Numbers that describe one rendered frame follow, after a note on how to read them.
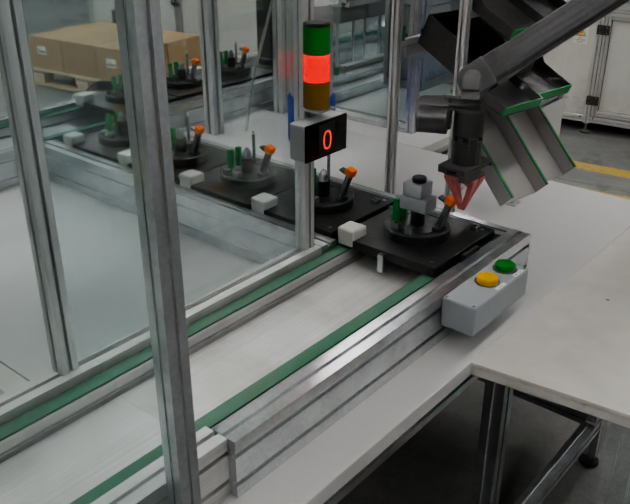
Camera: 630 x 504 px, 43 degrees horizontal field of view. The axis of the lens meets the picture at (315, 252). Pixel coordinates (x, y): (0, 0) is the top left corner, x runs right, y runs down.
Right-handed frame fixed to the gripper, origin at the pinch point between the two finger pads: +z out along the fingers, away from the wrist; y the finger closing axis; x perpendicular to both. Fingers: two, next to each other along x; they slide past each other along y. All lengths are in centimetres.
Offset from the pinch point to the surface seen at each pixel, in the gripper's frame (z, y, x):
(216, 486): 17, 74, 7
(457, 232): 8.9, -5.8, -3.6
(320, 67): -27.9, 20.4, -19.8
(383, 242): 9.0, 8.3, -12.6
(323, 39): -32.8, 19.9, -19.5
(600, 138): 102, -391, -114
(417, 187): -2.1, 2.0, -9.3
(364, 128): 19, -81, -84
